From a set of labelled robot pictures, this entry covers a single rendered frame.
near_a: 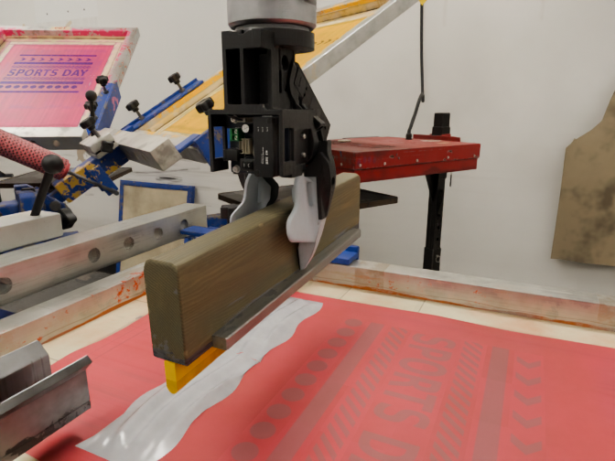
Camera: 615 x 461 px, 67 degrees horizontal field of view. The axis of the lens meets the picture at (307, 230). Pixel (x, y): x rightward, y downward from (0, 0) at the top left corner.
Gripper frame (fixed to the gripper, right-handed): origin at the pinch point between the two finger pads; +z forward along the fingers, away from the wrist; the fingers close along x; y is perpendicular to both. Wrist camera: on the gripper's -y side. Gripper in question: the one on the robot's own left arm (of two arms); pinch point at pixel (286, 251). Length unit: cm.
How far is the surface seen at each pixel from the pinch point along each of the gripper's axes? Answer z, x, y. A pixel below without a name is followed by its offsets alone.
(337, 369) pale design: 13.5, 4.6, -2.6
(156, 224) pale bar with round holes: 5.6, -36.2, -20.4
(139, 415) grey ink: 12.9, -8.2, 13.1
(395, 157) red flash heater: 0, -16, -100
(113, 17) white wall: -70, -228, -200
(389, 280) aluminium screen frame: 11.2, 3.8, -25.6
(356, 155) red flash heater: -1, -23, -86
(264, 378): 13.5, -1.6, 2.1
